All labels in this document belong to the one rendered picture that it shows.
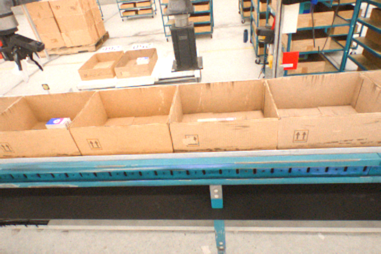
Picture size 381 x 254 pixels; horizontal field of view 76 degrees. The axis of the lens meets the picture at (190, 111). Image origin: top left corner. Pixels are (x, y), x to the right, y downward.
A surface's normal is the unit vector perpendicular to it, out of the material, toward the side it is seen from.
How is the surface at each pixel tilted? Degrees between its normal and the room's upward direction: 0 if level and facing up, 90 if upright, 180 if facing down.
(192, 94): 90
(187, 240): 0
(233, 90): 90
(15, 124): 89
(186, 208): 0
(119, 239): 0
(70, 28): 88
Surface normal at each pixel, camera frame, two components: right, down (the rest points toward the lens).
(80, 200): -0.12, -0.82
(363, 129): -0.07, 0.57
